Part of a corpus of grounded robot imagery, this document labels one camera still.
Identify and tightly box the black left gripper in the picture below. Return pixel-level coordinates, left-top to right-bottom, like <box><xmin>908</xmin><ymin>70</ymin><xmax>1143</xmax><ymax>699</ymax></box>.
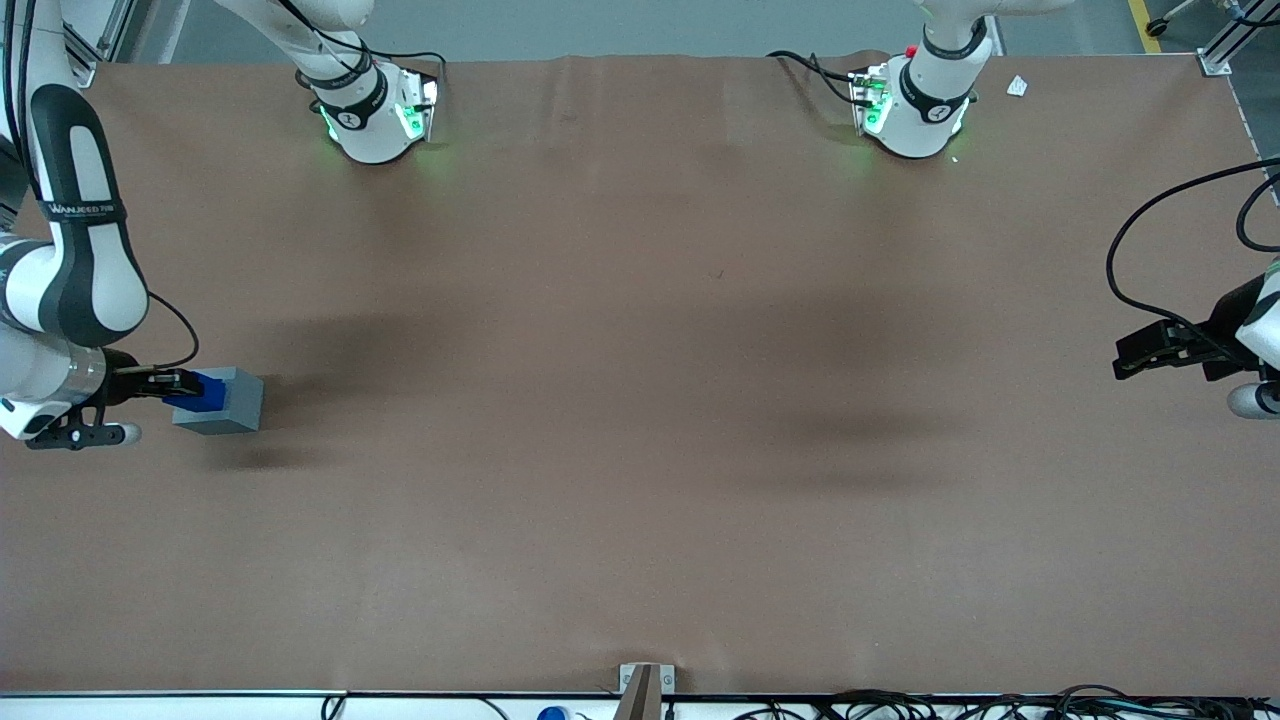
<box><xmin>1112</xmin><ymin>274</ymin><xmax>1269</xmax><ymax>383</ymax></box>

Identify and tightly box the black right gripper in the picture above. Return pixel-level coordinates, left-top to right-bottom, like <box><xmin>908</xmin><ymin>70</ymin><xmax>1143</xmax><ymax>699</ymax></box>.
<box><xmin>100</xmin><ymin>349</ymin><xmax>207</xmax><ymax>407</ymax></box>

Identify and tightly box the gray square base block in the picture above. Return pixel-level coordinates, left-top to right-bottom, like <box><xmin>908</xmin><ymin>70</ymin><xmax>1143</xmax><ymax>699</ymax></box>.
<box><xmin>171</xmin><ymin>366</ymin><xmax>266</xmax><ymax>437</ymax></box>

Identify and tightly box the black chair caster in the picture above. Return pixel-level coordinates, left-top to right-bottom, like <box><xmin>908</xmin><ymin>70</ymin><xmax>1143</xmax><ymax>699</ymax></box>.
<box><xmin>1144</xmin><ymin>0</ymin><xmax>1203</xmax><ymax>39</ymax></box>

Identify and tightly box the brown table mat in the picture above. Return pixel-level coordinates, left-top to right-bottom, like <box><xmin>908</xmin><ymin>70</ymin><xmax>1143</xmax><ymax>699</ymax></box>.
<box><xmin>0</xmin><ymin>50</ymin><xmax>1280</xmax><ymax>698</ymax></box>

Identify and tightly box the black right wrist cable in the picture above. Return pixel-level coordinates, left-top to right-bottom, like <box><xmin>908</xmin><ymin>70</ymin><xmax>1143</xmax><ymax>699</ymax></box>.
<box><xmin>2</xmin><ymin>0</ymin><xmax>201</xmax><ymax>373</ymax></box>

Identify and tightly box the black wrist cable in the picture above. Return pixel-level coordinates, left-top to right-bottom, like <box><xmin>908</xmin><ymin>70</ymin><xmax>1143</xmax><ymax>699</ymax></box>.
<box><xmin>2</xmin><ymin>0</ymin><xmax>201</xmax><ymax>373</ymax></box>
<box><xmin>1105</xmin><ymin>157</ymin><xmax>1280</xmax><ymax>353</ymax></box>

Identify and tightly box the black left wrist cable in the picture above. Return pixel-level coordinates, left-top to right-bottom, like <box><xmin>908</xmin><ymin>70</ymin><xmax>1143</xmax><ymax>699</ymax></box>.
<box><xmin>1105</xmin><ymin>157</ymin><xmax>1280</xmax><ymax>353</ymax></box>

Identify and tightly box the aluminium frame post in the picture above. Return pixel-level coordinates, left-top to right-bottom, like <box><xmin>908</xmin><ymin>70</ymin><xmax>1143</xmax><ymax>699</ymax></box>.
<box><xmin>60</xmin><ymin>18</ymin><xmax>99</xmax><ymax>89</ymax></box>
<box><xmin>1198</xmin><ymin>0</ymin><xmax>1280</xmax><ymax>77</ymax></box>

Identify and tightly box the black cable bundle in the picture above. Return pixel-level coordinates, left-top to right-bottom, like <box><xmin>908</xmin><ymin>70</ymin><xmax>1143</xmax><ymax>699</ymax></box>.
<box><xmin>735</xmin><ymin>685</ymin><xmax>1280</xmax><ymax>720</ymax></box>

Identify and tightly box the black right arm base cable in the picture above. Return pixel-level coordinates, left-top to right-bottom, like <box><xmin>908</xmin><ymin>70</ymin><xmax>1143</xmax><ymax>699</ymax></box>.
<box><xmin>280</xmin><ymin>0</ymin><xmax>448</xmax><ymax>96</ymax></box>

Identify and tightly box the black arm base cable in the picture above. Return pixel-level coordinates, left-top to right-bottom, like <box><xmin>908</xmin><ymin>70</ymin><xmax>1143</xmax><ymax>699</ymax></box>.
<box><xmin>766</xmin><ymin>49</ymin><xmax>867</xmax><ymax>107</ymax></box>
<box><xmin>280</xmin><ymin>0</ymin><xmax>448</xmax><ymax>96</ymax></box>

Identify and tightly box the black left arm base cable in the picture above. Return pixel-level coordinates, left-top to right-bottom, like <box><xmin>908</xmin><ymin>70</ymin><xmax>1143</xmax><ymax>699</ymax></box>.
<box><xmin>766</xmin><ymin>49</ymin><xmax>867</xmax><ymax>107</ymax></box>

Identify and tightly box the gray camera mount bracket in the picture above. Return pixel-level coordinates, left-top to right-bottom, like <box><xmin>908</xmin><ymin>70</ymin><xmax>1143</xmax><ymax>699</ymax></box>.
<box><xmin>619</xmin><ymin>662</ymin><xmax>677</xmax><ymax>720</ymax></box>

